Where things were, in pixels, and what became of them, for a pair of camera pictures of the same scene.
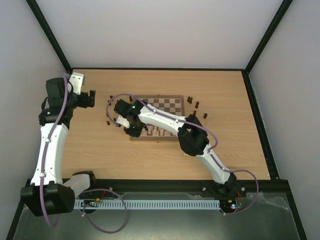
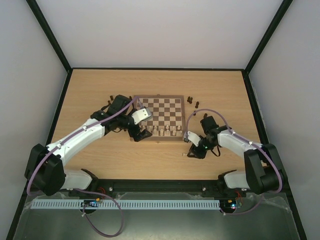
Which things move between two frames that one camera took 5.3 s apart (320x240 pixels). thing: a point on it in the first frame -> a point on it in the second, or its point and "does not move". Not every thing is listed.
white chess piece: [155, 133] does not move
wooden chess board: [174, 104] does not move
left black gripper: [85, 103] -> [141, 136]
